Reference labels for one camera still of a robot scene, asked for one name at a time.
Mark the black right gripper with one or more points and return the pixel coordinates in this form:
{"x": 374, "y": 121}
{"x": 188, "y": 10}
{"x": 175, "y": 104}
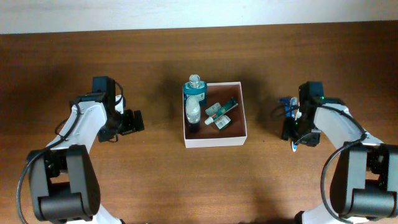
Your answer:
{"x": 287, "y": 130}

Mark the teal mouthwash bottle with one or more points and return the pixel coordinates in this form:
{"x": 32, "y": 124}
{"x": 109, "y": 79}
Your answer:
{"x": 195, "y": 87}

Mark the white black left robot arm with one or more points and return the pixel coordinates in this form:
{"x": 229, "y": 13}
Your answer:
{"x": 62, "y": 181}

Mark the green toothpaste tube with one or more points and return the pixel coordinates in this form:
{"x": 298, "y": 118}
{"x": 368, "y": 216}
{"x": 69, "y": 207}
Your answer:
{"x": 223, "y": 110}

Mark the green Dettol soap packet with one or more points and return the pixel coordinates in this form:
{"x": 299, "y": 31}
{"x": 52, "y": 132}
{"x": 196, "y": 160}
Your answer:
{"x": 222, "y": 122}

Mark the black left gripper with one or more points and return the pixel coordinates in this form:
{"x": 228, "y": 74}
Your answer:
{"x": 130, "y": 125}

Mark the pink open cardboard box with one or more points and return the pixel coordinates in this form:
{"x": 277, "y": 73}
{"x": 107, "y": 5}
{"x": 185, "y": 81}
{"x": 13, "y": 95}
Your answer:
{"x": 235, "y": 134}

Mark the blue white toothbrush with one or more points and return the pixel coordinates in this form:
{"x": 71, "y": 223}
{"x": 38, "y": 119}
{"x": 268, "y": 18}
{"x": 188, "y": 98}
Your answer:
{"x": 294, "y": 103}

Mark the clear purple liquid bottle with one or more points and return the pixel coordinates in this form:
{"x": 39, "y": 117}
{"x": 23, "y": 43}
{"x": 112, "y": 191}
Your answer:
{"x": 193, "y": 114}

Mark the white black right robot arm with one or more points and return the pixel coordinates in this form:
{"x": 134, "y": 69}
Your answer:
{"x": 358, "y": 183}

